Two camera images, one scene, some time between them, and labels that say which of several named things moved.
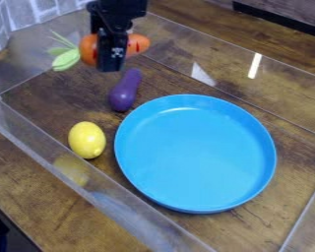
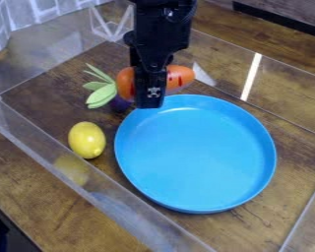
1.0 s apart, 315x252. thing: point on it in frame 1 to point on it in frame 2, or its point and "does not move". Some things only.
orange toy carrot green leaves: [84, 49] to [103, 88]
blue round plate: [195, 154] does not move
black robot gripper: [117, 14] to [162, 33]
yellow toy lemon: [87, 140] does not move
